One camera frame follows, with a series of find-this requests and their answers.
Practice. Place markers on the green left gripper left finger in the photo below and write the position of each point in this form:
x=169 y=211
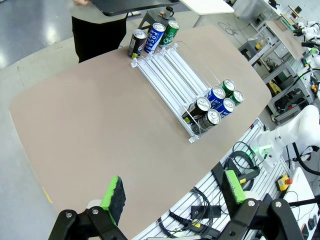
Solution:
x=113 y=195

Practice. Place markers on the green left gripper right finger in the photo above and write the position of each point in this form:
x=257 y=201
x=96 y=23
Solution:
x=232 y=187

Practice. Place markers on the black Pepsi can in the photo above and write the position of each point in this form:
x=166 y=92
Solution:
x=213 y=117
x=136 y=45
x=203 y=104

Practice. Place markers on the green Chilsung can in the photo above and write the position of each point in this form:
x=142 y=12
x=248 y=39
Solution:
x=170 y=35
x=237 y=97
x=228 y=85

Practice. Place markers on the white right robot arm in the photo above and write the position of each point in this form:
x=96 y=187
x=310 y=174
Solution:
x=300 y=125

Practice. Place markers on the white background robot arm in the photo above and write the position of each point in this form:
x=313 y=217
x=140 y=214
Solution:
x=312 y=30

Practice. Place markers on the person in grey sweater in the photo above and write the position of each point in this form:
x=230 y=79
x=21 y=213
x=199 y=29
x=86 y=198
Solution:
x=100 y=37

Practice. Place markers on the person's right hand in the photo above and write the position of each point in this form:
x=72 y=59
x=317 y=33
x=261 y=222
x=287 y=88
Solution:
x=81 y=2

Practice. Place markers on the yellow emergency stop box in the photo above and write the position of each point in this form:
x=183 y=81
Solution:
x=282 y=183

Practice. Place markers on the blue Pocari Sweat can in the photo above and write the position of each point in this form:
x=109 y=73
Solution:
x=153 y=40
x=228 y=105
x=218 y=92

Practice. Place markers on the brown top workbench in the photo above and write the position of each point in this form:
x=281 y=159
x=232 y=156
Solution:
x=285 y=37

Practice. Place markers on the grey plastic stool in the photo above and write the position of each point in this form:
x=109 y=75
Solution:
x=150 y=17

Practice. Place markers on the white rounded table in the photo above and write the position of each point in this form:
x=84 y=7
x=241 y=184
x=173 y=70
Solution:
x=207 y=6

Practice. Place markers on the black mug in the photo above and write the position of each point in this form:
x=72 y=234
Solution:
x=168 y=12

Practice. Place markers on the black flat bracket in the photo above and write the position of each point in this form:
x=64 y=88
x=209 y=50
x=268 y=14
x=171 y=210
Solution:
x=197 y=212

